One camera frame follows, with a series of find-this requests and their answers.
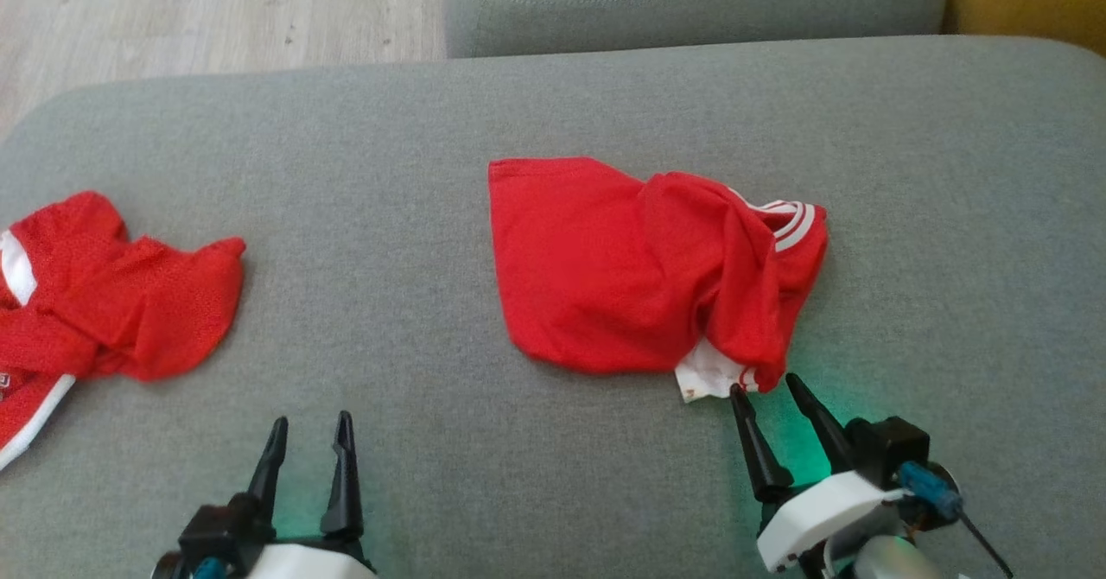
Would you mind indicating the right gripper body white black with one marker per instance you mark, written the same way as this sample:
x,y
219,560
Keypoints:
x,y
821,505

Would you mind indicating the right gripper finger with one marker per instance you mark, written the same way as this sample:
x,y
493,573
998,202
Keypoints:
x,y
762,467
821,428

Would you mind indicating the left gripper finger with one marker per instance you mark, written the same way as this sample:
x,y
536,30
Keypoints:
x,y
344,493
268,484

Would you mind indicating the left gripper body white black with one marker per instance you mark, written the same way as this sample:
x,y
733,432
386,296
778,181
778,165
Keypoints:
x,y
302,562

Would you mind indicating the red Bulls basketball shorts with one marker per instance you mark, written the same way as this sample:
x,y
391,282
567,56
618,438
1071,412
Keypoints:
x,y
147,302

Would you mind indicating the red Bulls basketball jersey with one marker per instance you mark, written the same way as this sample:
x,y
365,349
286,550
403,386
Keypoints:
x,y
587,259

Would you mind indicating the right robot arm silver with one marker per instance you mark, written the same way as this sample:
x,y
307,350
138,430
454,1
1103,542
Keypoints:
x,y
890,562

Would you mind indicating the large grey sofa seat cushion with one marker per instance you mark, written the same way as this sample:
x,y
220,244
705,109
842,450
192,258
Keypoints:
x,y
389,216

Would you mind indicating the small grey sofa cushion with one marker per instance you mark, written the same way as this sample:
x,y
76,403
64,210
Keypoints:
x,y
691,9

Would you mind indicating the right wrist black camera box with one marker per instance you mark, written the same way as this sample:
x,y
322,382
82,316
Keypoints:
x,y
890,449

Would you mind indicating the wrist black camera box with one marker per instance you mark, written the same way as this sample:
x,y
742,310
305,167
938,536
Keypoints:
x,y
890,449
212,531

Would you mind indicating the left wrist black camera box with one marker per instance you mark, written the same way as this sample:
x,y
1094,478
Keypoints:
x,y
212,531

